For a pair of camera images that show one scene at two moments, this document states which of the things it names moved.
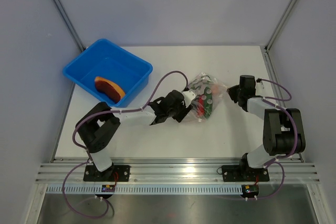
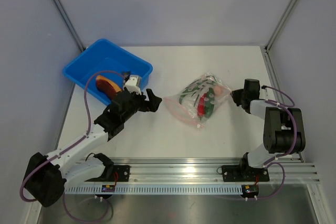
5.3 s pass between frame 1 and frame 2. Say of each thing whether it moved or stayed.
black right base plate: stayed
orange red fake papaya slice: stayed
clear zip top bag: moved
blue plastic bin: stayed
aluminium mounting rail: stayed
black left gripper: moved
